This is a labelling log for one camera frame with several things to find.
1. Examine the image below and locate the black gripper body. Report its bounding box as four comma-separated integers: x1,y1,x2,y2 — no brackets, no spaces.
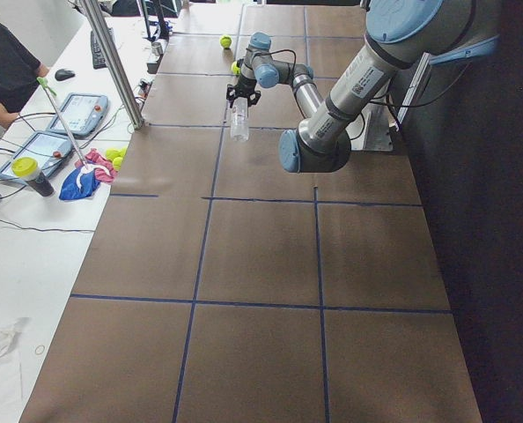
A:
233,75,256,98

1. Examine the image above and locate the clear plastic ball tube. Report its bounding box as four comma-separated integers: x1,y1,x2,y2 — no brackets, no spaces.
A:
230,97,249,142

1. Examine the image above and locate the yellow Wilson tennis ball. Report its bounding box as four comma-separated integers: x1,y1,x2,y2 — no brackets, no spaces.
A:
219,34,232,49

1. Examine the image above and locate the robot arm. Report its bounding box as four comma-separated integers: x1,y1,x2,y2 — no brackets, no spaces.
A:
226,1,502,173

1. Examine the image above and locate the yellow tennis ball on desk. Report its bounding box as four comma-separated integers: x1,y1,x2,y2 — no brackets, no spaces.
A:
105,148,121,162

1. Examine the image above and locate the silver metal can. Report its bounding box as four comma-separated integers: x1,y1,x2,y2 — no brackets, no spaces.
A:
151,41,163,56

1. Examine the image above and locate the black monitor stand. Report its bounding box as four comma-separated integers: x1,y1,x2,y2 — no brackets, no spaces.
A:
139,0,173,41

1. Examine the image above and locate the black keyboard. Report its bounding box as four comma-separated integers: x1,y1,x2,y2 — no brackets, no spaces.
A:
90,31,107,70

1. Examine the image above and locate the upper teach pendant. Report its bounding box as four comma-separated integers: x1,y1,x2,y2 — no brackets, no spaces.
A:
51,93,109,138

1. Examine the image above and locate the teach pendant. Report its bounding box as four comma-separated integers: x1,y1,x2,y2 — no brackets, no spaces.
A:
0,131,72,183
51,93,109,138

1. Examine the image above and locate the pink cloth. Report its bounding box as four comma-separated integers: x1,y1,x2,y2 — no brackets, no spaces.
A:
75,148,118,184

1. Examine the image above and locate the black computer mouse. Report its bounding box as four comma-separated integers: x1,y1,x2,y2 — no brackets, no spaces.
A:
55,69,76,81

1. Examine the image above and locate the blue cloth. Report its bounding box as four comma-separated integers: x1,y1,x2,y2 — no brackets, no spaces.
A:
59,167,100,201

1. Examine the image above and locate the grabber stick with green tip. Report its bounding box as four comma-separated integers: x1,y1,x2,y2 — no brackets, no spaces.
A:
36,77,92,174

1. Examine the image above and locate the lower teach pendant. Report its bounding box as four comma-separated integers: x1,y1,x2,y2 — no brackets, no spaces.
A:
0,131,72,183

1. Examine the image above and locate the cup with yellow lid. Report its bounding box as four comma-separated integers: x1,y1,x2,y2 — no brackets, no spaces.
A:
11,157,55,197

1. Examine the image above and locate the person in black shirt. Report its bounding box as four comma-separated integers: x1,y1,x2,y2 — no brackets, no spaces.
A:
0,23,49,129

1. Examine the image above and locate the crumpled white plastic wrap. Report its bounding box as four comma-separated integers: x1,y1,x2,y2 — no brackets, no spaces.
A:
0,317,30,359

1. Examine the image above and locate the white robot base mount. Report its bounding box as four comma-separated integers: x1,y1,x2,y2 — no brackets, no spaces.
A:
346,104,394,152

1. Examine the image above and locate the aluminium frame post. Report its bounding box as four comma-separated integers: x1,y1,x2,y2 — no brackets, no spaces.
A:
80,0,144,130

